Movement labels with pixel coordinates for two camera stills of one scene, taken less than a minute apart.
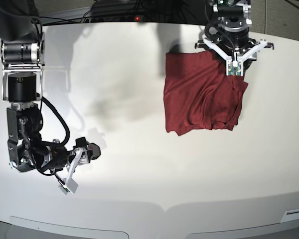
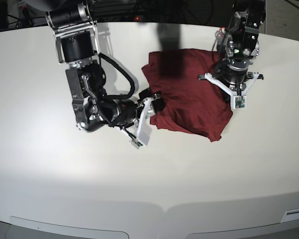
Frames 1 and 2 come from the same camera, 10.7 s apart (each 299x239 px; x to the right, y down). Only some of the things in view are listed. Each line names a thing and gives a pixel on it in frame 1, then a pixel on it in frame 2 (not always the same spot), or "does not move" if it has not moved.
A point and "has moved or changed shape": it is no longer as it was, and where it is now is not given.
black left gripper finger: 93,151 → 159,104
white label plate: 295,214 does not move
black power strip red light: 119,19 does not move
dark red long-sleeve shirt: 198,94 has moved or changed shape
